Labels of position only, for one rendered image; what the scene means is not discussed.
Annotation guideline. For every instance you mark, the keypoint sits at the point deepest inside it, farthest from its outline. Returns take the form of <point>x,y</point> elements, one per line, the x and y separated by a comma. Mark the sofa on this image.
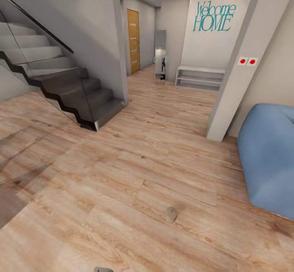
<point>266,148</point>

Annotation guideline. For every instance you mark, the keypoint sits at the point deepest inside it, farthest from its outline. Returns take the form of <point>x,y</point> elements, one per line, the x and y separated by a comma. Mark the pillar candle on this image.
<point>171,214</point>

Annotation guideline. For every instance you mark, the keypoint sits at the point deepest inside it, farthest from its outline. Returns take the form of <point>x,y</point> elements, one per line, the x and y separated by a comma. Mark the door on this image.
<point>132,17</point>

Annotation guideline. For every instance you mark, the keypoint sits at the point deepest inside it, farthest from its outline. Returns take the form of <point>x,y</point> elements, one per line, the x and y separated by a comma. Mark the stairs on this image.
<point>45,64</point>

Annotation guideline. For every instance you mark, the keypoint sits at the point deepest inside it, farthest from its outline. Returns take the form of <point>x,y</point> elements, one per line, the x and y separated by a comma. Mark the electric switch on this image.
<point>242,61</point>
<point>252,61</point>

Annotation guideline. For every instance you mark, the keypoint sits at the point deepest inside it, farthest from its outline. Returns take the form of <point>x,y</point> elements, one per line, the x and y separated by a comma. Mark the standing mirror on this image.
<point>160,55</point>

